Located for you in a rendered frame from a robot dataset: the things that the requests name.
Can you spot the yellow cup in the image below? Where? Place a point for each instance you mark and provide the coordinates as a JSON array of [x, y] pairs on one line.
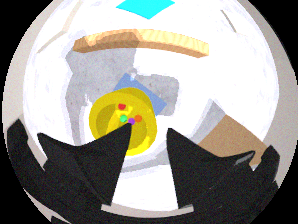
[[105, 116]]

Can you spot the white flat block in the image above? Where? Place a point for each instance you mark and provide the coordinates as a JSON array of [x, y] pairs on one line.
[[58, 26]]

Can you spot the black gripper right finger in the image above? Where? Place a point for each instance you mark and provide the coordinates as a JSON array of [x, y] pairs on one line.
[[195, 171]]

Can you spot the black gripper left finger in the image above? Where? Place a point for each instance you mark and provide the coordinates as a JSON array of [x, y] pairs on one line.
[[97, 163]]

